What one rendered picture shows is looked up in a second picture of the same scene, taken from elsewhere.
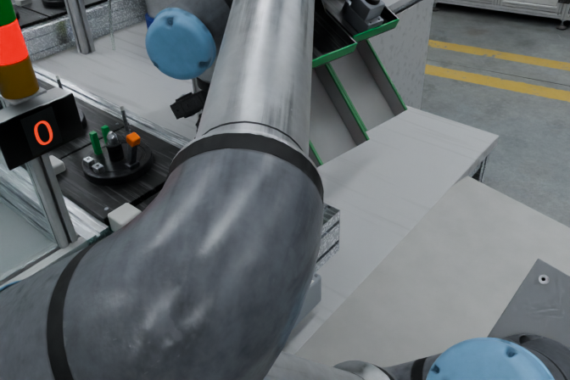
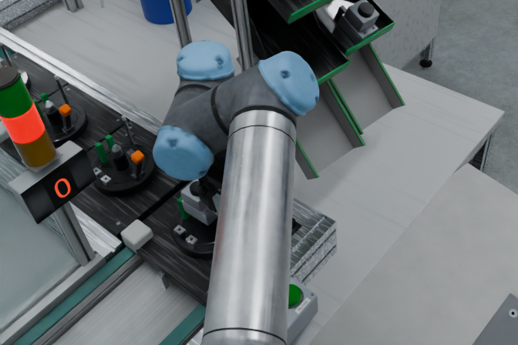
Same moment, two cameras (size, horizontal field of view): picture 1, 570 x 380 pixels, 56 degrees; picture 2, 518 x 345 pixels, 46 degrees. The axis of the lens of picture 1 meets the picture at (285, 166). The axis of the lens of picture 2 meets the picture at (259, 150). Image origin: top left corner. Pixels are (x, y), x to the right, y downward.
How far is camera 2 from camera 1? 0.31 m
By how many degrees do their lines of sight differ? 11
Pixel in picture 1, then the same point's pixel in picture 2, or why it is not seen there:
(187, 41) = (188, 158)
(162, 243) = not seen: outside the picture
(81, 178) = (91, 188)
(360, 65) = (358, 58)
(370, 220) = (367, 217)
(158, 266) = not seen: outside the picture
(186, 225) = not seen: outside the picture
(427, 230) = (422, 228)
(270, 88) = (257, 288)
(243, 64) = (237, 261)
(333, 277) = (331, 282)
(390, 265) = (385, 268)
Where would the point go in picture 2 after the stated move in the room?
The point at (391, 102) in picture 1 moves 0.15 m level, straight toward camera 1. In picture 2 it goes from (389, 95) to (383, 143)
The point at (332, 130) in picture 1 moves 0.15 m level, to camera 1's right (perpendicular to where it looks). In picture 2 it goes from (329, 135) to (403, 129)
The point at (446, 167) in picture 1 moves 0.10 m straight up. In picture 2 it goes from (446, 153) to (452, 121)
